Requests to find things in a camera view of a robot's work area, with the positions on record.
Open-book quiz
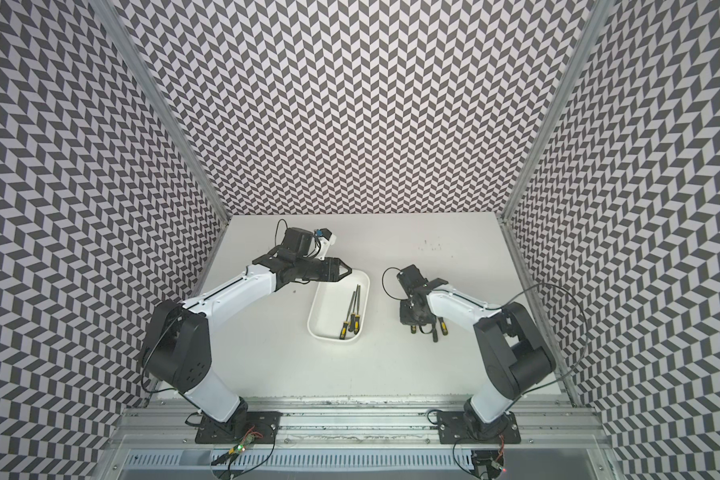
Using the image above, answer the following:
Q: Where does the white plastic storage box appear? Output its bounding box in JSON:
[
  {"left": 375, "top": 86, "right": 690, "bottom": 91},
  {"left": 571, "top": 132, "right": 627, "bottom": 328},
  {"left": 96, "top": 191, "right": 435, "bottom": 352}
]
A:
[{"left": 307, "top": 270, "right": 371, "bottom": 343}]

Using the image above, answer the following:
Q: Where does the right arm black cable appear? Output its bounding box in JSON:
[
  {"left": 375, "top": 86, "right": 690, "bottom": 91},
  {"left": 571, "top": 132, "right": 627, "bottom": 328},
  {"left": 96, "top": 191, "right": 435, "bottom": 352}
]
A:
[{"left": 503, "top": 281, "right": 589, "bottom": 397}]

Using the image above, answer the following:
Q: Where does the right base wiring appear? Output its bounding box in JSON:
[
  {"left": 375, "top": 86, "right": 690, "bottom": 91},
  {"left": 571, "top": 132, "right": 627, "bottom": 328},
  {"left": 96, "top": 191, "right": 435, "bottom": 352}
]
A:
[{"left": 425, "top": 407, "right": 511, "bottom": 480}]

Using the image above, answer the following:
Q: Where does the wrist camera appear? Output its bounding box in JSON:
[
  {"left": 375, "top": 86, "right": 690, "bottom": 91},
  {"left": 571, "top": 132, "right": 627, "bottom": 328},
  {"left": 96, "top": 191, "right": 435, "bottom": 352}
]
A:
[
  {"left": 279, "top": 227, "right": 335, "bottom": 258},
  {"left": 396, "top": 264, "right": 429, "bottom": 297}
]

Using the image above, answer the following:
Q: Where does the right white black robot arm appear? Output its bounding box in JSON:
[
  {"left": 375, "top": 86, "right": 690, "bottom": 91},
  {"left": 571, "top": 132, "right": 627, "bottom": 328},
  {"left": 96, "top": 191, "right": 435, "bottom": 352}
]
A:
[{"left": 397, "top": 274, "right": 556, "bottom": 435}]

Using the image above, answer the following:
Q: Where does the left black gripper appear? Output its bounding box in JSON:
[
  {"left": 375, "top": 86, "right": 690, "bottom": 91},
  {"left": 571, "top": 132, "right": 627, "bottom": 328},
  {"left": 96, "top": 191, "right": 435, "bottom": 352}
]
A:
[{"left": 296, "top": 257, "right": 353, "bottom": 282}]

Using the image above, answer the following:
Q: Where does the base wiring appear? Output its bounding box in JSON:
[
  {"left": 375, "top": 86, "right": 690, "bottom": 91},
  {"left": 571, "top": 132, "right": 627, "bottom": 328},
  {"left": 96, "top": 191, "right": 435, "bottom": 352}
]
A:
[
  {"left": 425, "top": 407, "right": 511, "bottom": 480},
  {"left": 211, "top": 428, "right": 277, "bottom": 480}
]

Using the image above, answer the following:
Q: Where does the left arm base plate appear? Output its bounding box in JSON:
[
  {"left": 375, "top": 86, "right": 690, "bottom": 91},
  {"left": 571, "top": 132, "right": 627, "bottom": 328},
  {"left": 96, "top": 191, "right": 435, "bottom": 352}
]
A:
[{"left": 194, "top": 411, "right": 282, "bottom": 445}]

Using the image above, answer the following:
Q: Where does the aluminium mounting rail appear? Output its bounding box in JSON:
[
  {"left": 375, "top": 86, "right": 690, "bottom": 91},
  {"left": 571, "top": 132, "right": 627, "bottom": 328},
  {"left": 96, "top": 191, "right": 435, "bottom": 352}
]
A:
[{"left": 108, "top": 395, "right": 610, "bottom": 450}]

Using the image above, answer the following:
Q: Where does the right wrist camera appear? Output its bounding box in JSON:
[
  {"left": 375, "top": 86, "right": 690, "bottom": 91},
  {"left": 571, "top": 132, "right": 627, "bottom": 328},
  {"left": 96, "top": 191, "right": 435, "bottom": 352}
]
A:
[{"left": 396, "top": 264, "right": 429, "bottom": 297}]

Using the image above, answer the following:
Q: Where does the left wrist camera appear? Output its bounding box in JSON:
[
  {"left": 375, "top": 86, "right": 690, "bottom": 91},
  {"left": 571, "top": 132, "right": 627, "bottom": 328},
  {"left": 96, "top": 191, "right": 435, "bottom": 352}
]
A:
[{"left": 279, "top": 227, "right": 335, "bottom": 258}]

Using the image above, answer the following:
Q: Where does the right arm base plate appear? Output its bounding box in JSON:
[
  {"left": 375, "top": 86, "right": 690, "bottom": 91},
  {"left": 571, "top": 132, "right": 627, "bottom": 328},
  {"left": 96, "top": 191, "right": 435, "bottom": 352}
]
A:
[{"left": 427, "top": 409, "right": 521, "bottom": 445}]

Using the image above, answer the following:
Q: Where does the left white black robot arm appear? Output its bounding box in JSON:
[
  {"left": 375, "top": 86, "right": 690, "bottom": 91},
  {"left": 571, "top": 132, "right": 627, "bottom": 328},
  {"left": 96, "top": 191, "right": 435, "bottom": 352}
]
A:
[{"left": 139, "top": 248, "right": 352, "bottom": 423}]

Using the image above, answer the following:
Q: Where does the left base wiring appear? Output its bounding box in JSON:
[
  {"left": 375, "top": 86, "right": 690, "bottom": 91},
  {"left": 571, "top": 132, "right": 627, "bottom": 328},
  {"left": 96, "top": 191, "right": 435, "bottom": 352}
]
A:
[{"left": 211, "top": 428, "right": 277, "bottom": 480}]

